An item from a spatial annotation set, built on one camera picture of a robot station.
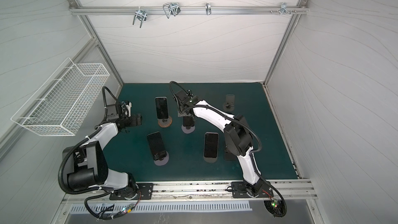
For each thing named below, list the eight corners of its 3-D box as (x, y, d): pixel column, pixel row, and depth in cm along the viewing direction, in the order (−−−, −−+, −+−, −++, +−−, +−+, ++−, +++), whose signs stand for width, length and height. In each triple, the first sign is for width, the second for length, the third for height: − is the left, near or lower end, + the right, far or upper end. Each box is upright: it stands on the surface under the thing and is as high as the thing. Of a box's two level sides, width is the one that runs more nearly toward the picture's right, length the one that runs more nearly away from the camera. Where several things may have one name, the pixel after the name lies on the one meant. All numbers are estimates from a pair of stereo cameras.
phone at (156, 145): (157, 161, 85) (149, 150, 72) (154, 147, 90) (146, 134, 78) (168, 157, 86) (162, 145, 74) (164, 143, 92) (159, 130, 79)
